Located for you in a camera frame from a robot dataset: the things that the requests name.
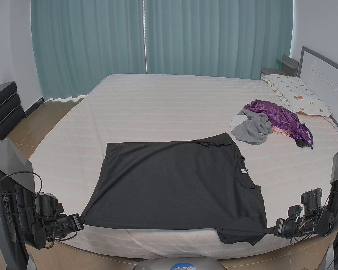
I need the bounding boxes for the black chest of drawers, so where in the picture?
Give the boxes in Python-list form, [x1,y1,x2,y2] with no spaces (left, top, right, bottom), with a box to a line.
[0,81,26,140]

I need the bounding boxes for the grey knit garment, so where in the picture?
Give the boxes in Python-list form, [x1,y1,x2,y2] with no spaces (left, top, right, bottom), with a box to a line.
[231,111,274,146]

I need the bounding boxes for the grey bedside table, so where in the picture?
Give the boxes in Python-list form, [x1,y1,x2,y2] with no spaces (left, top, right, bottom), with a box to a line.
[261,54,299,77]

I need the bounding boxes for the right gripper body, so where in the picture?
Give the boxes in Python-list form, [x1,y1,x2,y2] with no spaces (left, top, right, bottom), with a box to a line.
[274,218,295,238]

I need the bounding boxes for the pink garment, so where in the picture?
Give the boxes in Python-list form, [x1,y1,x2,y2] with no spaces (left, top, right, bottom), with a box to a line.
[272,126,290,137]

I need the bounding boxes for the black T-shirt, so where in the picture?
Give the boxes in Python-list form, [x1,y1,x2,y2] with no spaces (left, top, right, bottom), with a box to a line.
[80,132,268,246]

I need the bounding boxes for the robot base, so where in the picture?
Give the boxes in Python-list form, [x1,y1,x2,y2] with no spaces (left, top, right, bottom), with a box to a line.
[132,258,224,270]

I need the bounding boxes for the blue-green curtain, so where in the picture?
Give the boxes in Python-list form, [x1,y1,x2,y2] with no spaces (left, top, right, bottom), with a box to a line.
[144,0,295,79]
[31,0,148,102]

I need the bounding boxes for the white printed pillow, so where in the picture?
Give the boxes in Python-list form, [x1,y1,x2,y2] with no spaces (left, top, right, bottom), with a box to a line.
[260,74,333,117]

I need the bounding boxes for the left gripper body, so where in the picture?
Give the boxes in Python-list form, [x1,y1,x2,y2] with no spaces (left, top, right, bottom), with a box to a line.
[58,213,85,236]

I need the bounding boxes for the bed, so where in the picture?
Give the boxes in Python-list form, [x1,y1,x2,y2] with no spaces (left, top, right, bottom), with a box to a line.
[28,46,338,259]

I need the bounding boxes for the white garment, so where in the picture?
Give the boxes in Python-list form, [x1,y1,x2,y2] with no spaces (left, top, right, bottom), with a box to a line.
[230,115,247,129]

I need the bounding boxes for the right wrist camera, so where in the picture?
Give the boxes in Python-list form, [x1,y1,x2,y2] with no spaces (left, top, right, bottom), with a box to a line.
[287,205,302,219]

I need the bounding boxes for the purple satin garment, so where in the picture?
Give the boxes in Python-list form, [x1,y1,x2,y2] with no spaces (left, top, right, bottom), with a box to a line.
[244,100,314,151]

